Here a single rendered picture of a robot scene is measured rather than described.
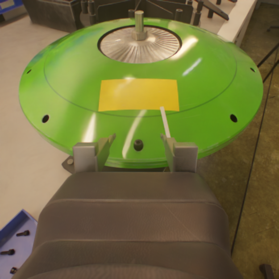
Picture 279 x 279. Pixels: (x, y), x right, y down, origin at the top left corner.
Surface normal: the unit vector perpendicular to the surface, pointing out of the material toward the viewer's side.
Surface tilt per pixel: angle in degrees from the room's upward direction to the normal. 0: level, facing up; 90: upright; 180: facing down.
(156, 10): 86
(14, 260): 0
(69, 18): 94
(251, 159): 0
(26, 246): 0
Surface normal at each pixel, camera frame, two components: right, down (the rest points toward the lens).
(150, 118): 0.03, -0.28
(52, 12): -0.47, 0.73
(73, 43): -0.20, -0.62
